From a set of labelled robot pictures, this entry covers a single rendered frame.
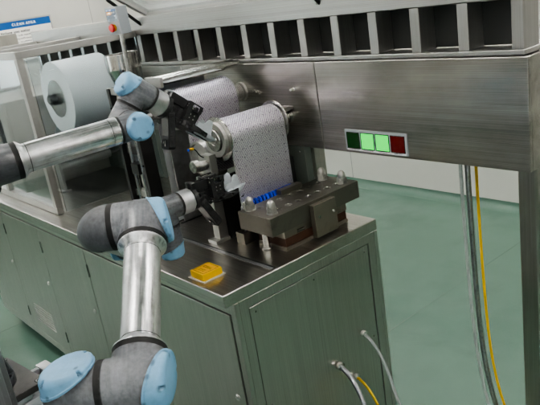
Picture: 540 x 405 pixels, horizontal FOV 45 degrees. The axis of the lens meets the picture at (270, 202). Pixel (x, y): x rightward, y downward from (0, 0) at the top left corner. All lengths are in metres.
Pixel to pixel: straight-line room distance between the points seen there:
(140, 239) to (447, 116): 0.91
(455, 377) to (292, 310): 1.14
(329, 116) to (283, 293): 0.61
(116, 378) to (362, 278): 1.12
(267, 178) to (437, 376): 1.26
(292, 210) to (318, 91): 0.42
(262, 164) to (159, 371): 1.03
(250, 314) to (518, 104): 0.93
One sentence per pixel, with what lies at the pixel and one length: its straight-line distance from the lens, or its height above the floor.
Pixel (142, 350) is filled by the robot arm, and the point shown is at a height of 1.05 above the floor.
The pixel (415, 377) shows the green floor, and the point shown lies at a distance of 2.98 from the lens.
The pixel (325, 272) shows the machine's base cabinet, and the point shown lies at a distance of 2.09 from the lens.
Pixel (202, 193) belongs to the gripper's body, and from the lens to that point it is 2.02.
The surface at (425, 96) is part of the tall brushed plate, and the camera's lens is 1.91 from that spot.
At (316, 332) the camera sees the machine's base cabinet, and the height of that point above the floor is 0.62.
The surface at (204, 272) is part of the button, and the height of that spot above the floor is 0.92.
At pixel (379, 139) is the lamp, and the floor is 1.20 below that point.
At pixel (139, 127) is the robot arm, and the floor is 1.40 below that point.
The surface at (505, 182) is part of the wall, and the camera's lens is 4.69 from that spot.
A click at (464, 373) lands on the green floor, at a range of 3.00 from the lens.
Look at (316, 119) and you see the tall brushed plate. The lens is 2.22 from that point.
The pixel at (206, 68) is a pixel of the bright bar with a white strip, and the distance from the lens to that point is 2.38.
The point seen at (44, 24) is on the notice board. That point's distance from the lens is 7.78.
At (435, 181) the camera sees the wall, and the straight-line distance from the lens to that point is 5.01.
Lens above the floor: 1.69
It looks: 18 degrees down
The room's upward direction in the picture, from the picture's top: 9 degrees counter-clockwise
